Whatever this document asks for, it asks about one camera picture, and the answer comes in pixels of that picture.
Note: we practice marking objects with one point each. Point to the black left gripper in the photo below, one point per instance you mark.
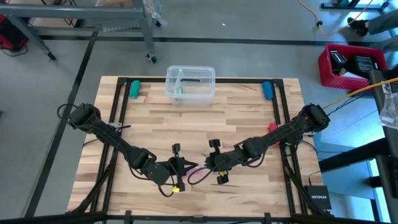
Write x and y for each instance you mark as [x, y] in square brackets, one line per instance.
[164, 171]

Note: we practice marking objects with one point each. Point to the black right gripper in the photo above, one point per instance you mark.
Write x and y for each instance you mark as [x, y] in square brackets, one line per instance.
[217, 161]

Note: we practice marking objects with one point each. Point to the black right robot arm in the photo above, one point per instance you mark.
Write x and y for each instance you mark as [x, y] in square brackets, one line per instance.
[280, 137]

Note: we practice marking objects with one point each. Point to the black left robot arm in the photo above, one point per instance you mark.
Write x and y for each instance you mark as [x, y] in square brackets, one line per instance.
[109, 140]

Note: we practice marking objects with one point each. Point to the clear plastic storage bin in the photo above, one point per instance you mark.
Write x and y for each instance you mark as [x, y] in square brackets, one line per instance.
[199, 93]

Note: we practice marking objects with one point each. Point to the red plastic crate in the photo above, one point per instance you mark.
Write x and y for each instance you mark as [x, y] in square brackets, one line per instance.
[335, 82]

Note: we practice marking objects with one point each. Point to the black device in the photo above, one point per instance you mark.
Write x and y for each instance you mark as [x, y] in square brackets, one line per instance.
[365, 63]
[337, 59]

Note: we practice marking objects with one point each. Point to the white paper sheet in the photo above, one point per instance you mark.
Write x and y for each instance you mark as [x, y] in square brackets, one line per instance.
[354, 75]

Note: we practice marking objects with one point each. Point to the cardboard box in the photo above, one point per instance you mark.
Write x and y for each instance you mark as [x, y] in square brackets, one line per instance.
[115, 3]

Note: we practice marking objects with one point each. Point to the black computer desk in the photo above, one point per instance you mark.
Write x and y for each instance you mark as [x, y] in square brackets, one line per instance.
[376, 79]

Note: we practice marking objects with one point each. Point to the crumpled clear plastic sheet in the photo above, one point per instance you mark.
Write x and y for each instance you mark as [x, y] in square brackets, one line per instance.
[388, 109]

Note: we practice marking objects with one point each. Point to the grey metal cart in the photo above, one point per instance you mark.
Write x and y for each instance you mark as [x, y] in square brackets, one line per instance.
[77, 13]

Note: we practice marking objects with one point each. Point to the person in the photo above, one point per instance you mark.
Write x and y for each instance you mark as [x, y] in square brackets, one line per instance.
[373, 25]

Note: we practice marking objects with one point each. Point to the red black tool case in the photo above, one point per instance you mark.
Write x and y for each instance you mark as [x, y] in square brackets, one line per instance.
[11, 34]

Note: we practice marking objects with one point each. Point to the black aluminium table frame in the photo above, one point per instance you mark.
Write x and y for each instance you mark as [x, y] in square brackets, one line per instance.
[242, 80]

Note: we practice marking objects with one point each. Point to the black Netgear network switch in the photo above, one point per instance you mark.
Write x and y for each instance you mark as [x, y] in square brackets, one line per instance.
[317, 197]

